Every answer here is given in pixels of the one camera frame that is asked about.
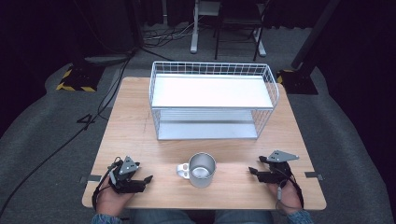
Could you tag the black stand with striped base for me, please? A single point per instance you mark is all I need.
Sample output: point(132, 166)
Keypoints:
point(80, 77)
point(299, 81)

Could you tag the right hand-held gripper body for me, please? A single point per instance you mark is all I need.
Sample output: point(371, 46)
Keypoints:
point(275, 176)

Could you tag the black chair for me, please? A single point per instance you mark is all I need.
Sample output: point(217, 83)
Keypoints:
point(238, 21)

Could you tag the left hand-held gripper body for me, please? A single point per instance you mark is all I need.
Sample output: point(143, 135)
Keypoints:
point(124, 183)

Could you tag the person's left hand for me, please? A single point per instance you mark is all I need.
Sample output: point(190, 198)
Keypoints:
point(110, 200)

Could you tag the white metal stand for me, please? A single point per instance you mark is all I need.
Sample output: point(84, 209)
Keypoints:
point(195, 34)

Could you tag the person's right hand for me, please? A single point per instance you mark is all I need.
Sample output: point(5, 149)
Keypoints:
point(289, 199)

